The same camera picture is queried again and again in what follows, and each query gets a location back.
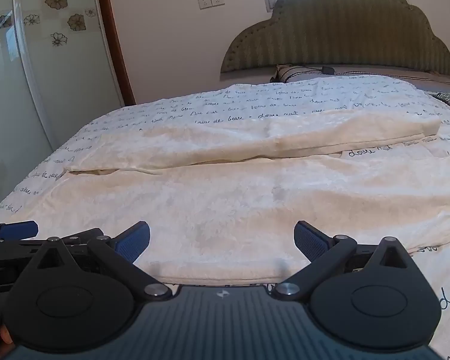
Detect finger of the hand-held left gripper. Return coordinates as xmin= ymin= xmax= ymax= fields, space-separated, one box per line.
xmin=0 ymin=220 xmax=39 ymax=241
xmin=62 ymin=228 xmax=102 ymax=242

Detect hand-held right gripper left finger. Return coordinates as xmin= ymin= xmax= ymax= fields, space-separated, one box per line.
xmin=29 ymin=220 xmax=173 ymax=304

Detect cream pants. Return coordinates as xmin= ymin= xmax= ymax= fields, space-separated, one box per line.
xmin=11 ymin=110 xmax=450 ymax=284

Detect thin black cable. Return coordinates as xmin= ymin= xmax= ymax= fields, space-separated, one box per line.
xmin=281 ymin=65 xmax=323 ymax=73

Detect green padded headboard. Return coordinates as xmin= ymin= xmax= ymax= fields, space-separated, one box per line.
xmin=220 ymin=0 xmax=450 ymax=83

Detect brown wooden door frame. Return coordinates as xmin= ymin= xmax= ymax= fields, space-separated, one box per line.
xmin=94 ymin=0 xmax=137 ymax=106

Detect patterned pillow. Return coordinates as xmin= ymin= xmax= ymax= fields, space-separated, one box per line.
xmin=272 ymin=64 xmax=338 ymax=83

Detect white script-printed blanket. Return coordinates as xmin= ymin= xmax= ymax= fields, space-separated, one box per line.
xmin=0 ymin=75 xmax=450 ymax=360

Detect grey bed sheet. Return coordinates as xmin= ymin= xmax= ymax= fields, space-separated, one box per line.
xmin=335 ymin=65 xmax=450 ymax=91

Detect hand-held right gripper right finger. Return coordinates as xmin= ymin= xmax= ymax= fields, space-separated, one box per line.
xmin=271 ymin=220 xmax=418 ymax=304

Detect floral glass wardrobe door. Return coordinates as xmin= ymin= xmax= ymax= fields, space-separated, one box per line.
xmin=19 ymin=0 xmax=124 ymax=151
xmin=0 ymin=0 xmax=57 ymax=218

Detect person's left hand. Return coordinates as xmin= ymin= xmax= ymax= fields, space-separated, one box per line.
xmin=0 ymin=324 xmax=16 ymax=346

